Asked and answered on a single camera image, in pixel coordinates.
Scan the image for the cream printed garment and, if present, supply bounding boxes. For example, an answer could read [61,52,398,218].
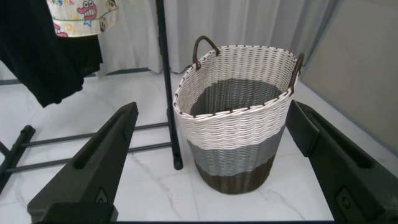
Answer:
[45,0,120,39]

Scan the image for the black garment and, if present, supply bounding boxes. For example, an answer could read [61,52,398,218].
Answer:
[0,0,104,108]

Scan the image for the white laundry basket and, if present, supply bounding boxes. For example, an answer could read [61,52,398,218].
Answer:
[172,35,306,195]

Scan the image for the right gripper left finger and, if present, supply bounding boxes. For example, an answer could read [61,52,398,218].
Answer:
[27,101,139,223]

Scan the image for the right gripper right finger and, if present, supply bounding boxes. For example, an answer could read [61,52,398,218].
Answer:
[285,99,398,223]

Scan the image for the white curtain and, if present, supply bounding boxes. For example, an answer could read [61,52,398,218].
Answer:
[0,0,341,82]

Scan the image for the black clothes rack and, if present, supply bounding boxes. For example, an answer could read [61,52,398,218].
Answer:
[0,0,185,194]

